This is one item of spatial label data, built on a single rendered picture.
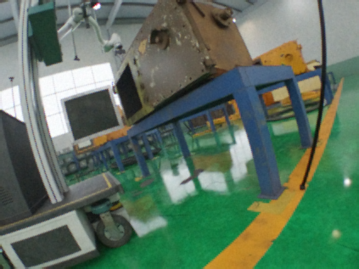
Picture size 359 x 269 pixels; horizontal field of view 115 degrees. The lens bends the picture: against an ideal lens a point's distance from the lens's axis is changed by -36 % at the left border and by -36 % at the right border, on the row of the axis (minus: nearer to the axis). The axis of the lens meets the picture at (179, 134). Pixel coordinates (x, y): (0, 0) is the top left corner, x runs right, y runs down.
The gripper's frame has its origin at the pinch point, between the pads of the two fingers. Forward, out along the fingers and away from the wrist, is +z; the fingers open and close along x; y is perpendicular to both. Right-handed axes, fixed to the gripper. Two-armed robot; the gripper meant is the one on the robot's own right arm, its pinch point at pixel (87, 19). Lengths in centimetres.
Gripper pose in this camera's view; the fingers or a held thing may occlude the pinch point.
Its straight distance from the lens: 131.4
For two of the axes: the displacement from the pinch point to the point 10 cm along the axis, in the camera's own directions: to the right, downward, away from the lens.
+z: 3.3, 9.4, 0.5
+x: 4.6, -1.1, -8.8
